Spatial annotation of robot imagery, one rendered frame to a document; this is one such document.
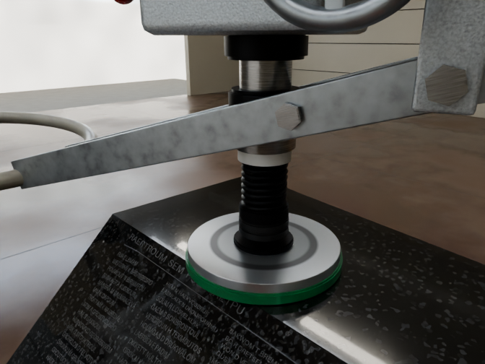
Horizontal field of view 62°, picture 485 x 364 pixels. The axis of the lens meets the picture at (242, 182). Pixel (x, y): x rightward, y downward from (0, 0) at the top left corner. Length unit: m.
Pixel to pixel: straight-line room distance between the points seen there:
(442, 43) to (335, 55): 7.51
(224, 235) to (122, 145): 0.19
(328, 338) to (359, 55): 7.25
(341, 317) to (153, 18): 0.38
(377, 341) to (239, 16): 0.35
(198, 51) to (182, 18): 8.10
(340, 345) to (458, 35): 0.31
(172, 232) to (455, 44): 0.48
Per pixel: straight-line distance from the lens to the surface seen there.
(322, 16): 0.32
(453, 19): 0.38
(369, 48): 7.51
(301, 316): 0.49
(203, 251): 0.55
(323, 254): 0.55
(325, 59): 8.02
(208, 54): 8.69
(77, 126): 1.05
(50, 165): 0.70
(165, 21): 0.44
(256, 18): 0.39
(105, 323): 0.66
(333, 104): 0.42
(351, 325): 0.48
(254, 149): 0.49
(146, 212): 0.75
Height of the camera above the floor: 1.12
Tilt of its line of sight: 20 degrees down
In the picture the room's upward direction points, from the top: straight up
